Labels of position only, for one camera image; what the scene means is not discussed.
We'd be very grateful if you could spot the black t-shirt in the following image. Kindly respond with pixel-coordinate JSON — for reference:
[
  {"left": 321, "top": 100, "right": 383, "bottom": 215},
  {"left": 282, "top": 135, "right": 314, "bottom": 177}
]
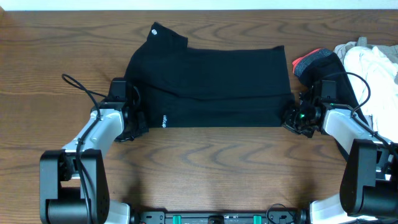
[{"left": 125, "top": 23, "right": 294, "bottom": 128}]

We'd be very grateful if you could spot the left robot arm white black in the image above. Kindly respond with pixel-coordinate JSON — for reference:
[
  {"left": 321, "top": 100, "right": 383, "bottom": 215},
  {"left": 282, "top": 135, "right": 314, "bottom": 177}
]
[{"left": 39, "top": 103, "right": 148, "bottom": 224}]

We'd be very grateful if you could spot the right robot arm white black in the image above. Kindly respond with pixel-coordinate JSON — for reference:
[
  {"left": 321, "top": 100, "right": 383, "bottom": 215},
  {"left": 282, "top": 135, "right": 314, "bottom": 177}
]
[{"left": 282, "top": 103, "right": 397, "bottom": 223}]

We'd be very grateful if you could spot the dark garment with red trim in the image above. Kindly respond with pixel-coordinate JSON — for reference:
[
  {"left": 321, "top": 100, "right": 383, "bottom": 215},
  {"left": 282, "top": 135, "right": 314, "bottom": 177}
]
[{"left": 293, "top": 49, "right": 368, "bottom": 159}]

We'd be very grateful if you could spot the white cloth pile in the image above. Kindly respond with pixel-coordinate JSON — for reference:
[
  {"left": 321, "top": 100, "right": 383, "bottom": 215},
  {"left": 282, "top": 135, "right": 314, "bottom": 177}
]
[{"left": 334, "top": 42, "right": 397, "bottom": 142}]

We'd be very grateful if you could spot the beige cloth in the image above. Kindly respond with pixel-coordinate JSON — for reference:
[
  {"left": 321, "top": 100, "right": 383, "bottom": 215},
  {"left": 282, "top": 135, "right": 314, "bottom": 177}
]
[{"left": 356, "top": 37, "right": 397, "bottom": 57}]

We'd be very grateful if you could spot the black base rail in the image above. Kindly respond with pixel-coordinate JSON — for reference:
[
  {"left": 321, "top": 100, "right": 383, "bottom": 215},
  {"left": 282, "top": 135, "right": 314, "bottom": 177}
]
[{"left": 129, "top": 203, "right": 310, "bottom": 224}]

